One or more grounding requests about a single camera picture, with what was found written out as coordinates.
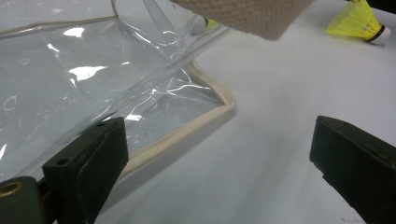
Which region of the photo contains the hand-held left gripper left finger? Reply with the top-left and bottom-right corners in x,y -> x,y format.
41,116 -> 130,224

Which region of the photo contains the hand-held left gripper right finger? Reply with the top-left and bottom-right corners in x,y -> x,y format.
308,115 -> 396,224

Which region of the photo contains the clear plastic bag beige trim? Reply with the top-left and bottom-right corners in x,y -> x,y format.
0,0 -> 316,188

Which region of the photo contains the yellow shuttlecock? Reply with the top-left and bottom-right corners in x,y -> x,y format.
326,0 -> 392,45
190,15 -> 221,35

